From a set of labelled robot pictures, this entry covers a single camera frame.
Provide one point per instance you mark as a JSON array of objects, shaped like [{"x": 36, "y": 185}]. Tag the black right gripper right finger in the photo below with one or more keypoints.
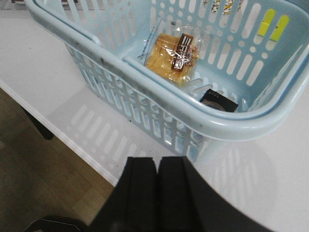
[{"x": 187, "y": 203}]

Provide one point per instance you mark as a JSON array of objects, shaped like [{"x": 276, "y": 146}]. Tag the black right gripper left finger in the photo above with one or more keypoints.
[{"x": 131, "y": 207}]

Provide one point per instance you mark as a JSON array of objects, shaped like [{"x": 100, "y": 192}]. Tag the black tissue pack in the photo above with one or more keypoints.
[{"x": 217, "y": 101}]

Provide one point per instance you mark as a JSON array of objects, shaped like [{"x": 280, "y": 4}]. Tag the packaged bread slice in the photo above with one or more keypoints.
[{"x": 173, "y": 49}]

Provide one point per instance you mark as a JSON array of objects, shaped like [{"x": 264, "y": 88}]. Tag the light blue plastic basket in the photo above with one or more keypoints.
[{"x": 257, "y": 56}]

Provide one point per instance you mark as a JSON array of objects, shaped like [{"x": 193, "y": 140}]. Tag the black table leg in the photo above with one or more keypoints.
[{"x": 45, "y": 133}]

